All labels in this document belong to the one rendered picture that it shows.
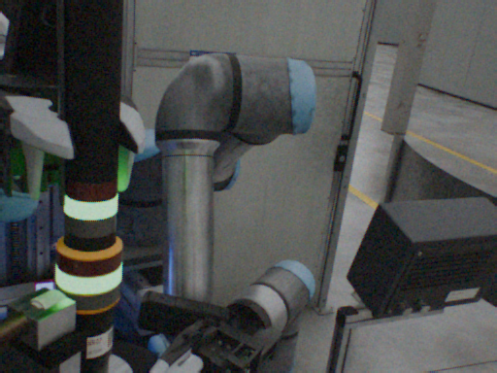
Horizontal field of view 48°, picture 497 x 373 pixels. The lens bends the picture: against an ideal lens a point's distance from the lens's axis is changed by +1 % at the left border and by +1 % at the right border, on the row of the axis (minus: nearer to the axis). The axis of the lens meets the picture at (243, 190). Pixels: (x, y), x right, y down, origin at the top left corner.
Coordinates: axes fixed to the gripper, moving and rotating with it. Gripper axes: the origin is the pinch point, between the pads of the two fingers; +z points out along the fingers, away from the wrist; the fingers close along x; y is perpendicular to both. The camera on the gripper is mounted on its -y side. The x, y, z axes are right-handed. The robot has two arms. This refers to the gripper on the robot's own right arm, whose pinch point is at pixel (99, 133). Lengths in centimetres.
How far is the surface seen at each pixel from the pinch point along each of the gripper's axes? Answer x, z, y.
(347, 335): -58, -27, 49
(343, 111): -173, -153, 41
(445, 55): -920, -658, 80
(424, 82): -929, -697, 137
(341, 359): -58, -27, 54
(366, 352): -177, -113, 150
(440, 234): -68, -20, 27
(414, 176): -198, -124, 66
